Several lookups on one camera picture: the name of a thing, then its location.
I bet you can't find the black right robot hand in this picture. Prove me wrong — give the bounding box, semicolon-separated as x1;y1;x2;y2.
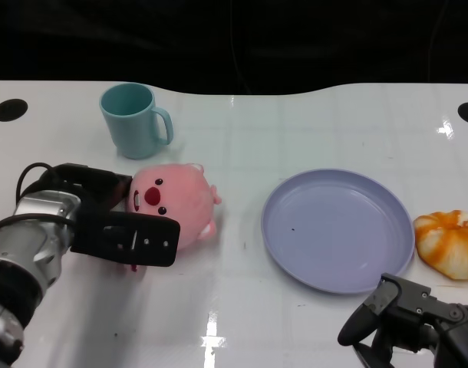
336;272;468;368

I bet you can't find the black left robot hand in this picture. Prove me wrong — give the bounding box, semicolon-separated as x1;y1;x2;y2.
40;163;182;269

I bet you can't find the pink plush doll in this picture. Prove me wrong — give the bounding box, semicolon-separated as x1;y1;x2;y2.
120;161;224;273

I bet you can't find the purple plate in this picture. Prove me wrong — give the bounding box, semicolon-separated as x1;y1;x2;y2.
261;168;417;296

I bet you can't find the orange white bread bun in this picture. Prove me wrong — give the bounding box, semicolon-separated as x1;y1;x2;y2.
414;209;468;281

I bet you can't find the teal mug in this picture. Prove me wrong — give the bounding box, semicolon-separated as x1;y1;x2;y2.
99;81;175;160

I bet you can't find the black backdrop curtain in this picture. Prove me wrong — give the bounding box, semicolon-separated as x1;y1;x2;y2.
0;0;468;97

